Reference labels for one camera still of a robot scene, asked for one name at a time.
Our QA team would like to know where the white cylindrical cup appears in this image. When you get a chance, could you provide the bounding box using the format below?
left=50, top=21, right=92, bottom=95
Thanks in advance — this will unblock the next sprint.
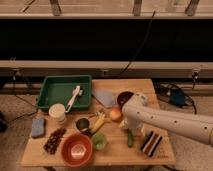
left=48, top=103, right=66, bottom=123

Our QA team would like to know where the dark metal measuring cup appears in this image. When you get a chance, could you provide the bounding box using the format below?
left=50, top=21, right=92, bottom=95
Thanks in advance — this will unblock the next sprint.
left=75, top=117, right=97, bottom=133

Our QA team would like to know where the orange peach fruit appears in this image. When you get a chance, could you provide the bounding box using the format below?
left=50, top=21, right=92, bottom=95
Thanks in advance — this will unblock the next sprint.
left=109, top=108, right=122, bottom=121

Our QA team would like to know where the green plastic tray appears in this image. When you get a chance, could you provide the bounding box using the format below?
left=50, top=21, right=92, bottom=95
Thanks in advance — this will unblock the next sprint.
left=37, top=75, right=92, bottom=111

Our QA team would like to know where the bunch of dark grapes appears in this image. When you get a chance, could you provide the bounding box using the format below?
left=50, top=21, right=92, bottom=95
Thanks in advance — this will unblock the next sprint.
left=43, top=128, right=66, bottom=154

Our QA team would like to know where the black hanging cable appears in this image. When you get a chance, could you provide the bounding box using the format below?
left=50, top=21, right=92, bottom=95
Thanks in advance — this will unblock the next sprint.
left=119, top=9, right=157, bottom=76

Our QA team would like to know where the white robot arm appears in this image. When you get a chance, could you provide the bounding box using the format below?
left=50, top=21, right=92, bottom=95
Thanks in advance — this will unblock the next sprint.
left=117, top=91, right=213, bottom=147

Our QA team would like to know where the yellow corn cob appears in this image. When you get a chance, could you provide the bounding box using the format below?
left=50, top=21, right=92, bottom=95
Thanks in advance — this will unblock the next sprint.
left=90, top=114, right=105, bottom=134

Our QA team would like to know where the light blue cloth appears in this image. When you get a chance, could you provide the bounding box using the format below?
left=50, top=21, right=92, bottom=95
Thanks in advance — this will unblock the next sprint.
left=92, top=90, right=115, bottom=108

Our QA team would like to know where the white dish brush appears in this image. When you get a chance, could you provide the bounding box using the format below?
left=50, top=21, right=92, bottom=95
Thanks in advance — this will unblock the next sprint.
left=65, top=85, right=81, bottom=114

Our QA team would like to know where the green pepper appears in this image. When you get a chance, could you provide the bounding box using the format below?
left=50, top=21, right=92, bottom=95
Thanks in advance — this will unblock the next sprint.
left=127, top=129, right=134, bottom=148

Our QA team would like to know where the blue sponge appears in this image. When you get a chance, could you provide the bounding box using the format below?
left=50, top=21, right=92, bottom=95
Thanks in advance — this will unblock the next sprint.
left=31, top=118, right=46, bottom=138

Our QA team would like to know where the striped brown white block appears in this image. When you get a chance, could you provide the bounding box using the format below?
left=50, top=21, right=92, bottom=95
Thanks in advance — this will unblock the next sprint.
left=140, top=131, right=162, bottom=157

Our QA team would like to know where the dark purple bowl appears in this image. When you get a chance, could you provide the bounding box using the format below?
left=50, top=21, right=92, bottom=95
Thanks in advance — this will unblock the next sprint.
left=117, top=91, right=133, bottom=107

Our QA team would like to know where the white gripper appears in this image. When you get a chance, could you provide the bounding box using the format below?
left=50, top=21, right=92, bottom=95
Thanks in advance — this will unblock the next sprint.
left=119, top=117, right=146, bottom=135

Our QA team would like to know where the red bowl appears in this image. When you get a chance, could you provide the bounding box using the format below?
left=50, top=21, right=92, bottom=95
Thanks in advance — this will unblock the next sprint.
left=61, top=134, right=93, bottom=168

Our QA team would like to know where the blue power box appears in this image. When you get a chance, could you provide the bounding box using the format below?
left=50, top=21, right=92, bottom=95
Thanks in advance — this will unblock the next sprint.
left=169, top=89, right=186, bottom=107

